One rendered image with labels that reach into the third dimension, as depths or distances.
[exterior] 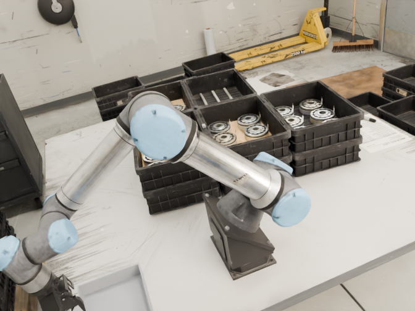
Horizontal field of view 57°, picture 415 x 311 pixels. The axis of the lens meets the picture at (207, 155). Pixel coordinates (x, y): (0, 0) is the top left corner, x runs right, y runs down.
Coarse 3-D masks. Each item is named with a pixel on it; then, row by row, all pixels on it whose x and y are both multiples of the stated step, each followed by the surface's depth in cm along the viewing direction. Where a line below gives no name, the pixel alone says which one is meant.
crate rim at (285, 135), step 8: (248, 96) 177; (256, 96) 176; (216, 104) 175; (264, 104) 167; (200, 112) 170; (272, 112) 160; (280, 120) 153; (208, 128) 157; (288, 128) 146; (272, 136) 143; (280, 136) 144; (288, 136) 145; (240, 144) 142; (248, 144) 143; (256, 144) 143
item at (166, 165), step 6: (198, 120) 164; (204, 132) 154; (162, 162) 140; (168, 162) 139; (180, 162) 140; (138, 168) 139; (144, 168) 139; (150, 168) 139; (156, 168) 140; (162, 168) 140; (138, 174) 139; (144, 174) 140
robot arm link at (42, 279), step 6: (42, 264) 98; (42, 270) 97; (48, 270) 100; (36, 276) 96; (42, 276) 97; (48, 276) 99; (30, 282) 95; (36, 282) 96; (42, 282) 97; (24, 288) 96; (30, 288) 96; (36, 288) 97; (42, 288) 98
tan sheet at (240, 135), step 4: (236, 120) 180; (232, 124) 178; (236, 124) 177; (232, 128) 174; (236, 128) 174; (232, 132) 171; (240, 132) 170; (240, 136) 167; (244, 136) 166; (240, 140) 164; (244, 140) 164
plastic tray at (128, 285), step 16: (128, 272) 125; (80, 288) 121; (96, 288) 123; (112, 288) 123; (128, 288) 122; (144, 288) 121; (96, 304) 119; (112, 304) 118; (128, 304) 117; (144, 304) 116
